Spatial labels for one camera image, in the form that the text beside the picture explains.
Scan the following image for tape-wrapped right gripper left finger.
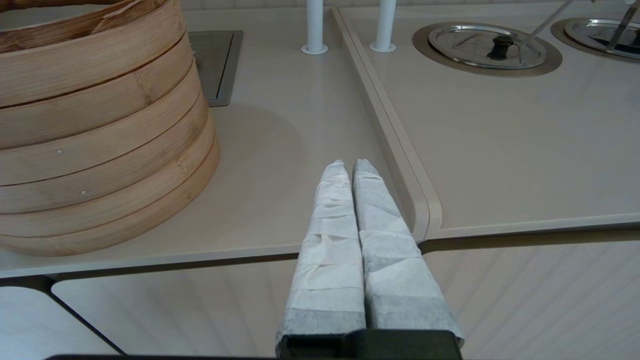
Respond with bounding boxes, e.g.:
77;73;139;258
276;160;368;343

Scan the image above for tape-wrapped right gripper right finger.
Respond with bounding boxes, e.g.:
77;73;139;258
352;159;465;346

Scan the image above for round steel lid with black knob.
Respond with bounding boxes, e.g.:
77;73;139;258
412;21;563;77
550;17;640;63

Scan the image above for tall bamboo steamer basket stack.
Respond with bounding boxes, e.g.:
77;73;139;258
0;0;221;257

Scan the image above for steel vent panel with flower holes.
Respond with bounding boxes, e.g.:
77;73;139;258
187;30;244;107

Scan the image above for white metal pole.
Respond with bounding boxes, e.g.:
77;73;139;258
301;0;329;55
369;0;397;53

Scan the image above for short steel utensil handle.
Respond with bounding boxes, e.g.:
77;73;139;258
602;0;640;53

